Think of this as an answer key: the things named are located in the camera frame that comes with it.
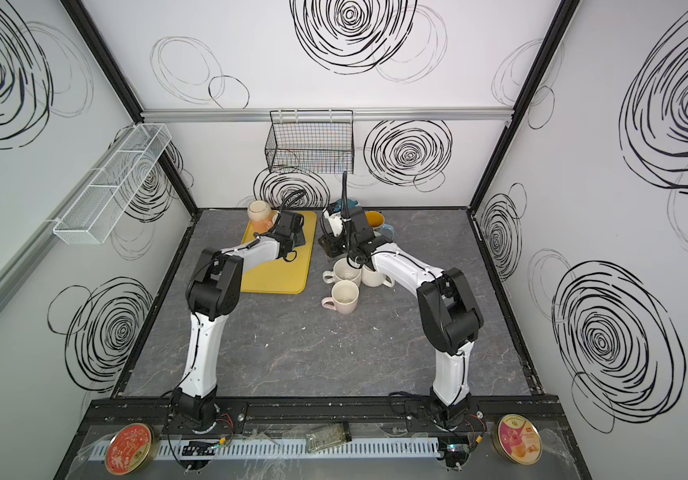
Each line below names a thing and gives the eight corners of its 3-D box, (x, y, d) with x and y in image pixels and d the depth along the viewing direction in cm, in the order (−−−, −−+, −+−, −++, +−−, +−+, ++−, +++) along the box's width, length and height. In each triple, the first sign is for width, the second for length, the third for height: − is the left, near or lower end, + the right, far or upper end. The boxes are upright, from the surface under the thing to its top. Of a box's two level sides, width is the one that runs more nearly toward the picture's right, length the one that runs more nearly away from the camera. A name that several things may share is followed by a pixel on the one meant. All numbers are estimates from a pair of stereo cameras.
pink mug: (323, 315, 93) (321, 302, 86) (324, 294, 97) (322, 280, 91) (358, 315, 93) (358, 302, 86) (357, 294, 97) (358, 280, 91)
